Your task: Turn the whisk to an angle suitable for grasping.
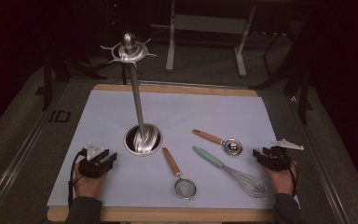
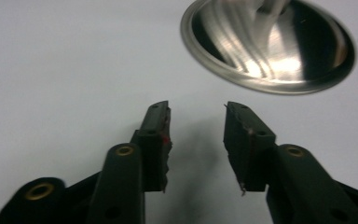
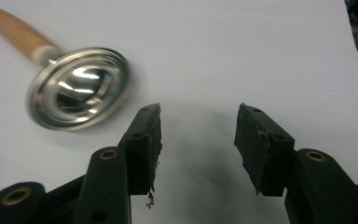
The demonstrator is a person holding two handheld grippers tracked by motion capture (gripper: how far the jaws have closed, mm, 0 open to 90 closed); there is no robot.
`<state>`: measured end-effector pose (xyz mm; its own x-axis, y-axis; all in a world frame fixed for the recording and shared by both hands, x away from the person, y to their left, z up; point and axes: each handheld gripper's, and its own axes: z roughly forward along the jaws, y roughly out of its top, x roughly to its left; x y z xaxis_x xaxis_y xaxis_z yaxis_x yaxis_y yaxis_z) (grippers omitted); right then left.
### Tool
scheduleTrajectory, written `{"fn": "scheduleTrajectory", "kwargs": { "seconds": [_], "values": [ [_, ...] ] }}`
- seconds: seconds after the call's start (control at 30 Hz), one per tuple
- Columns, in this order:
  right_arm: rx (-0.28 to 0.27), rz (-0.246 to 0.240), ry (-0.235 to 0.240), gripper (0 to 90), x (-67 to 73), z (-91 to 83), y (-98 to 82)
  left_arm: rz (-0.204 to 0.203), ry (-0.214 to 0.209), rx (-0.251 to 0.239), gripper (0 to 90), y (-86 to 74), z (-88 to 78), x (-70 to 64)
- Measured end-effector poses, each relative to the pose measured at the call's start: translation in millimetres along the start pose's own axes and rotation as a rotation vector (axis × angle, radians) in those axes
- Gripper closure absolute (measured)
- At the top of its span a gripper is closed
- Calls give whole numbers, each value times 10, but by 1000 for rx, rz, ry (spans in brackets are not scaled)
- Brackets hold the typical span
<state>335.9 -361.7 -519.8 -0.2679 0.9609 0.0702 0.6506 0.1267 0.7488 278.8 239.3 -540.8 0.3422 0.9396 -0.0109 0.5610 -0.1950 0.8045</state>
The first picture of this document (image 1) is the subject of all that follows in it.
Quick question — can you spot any black stand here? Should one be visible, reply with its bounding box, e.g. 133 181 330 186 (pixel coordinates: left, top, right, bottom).
250 18 313 125
35 46 106 111

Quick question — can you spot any mesh strainer with wooden handle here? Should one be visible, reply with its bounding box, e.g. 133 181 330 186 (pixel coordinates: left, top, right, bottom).
161 147 198 201

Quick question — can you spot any left hand-held gripper cable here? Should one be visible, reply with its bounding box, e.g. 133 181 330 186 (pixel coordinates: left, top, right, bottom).
68 148 88 209

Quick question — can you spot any metal floor rail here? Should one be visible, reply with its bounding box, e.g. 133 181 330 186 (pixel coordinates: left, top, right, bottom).
292 96 352 224
0 92 60 224

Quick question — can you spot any white metal stand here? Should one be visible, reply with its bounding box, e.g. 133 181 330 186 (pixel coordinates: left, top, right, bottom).
151 0 257 77

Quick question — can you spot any hand-held gripper cable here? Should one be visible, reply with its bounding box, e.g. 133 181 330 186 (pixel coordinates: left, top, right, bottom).
68 148 88 209
287 160 300 198

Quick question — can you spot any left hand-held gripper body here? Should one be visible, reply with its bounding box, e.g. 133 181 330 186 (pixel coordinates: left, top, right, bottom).
78 142 107 179

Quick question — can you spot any person's left hand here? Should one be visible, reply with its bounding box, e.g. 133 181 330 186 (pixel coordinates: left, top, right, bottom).
73 162 108 200

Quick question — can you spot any steel utensil rack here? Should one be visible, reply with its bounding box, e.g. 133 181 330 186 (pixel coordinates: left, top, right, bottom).
101 33 164 157

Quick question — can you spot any light blue table mat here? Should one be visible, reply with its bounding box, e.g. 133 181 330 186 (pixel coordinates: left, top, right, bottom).
47 90 301 210

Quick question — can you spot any person's right hand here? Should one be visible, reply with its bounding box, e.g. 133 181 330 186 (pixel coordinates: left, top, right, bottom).
262 160 299 196

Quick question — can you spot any right hand-held gripper cable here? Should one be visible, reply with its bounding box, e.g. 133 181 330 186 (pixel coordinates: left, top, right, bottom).
287 160 300 198

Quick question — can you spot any dark floor bracket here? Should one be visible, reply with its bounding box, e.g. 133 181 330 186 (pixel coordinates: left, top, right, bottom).
48 110 72 123

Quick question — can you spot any whisk with green handle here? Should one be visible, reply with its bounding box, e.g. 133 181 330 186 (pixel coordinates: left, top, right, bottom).
192 145 269 200

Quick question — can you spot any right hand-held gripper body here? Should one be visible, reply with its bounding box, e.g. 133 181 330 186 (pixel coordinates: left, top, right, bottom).
262 138 305 172

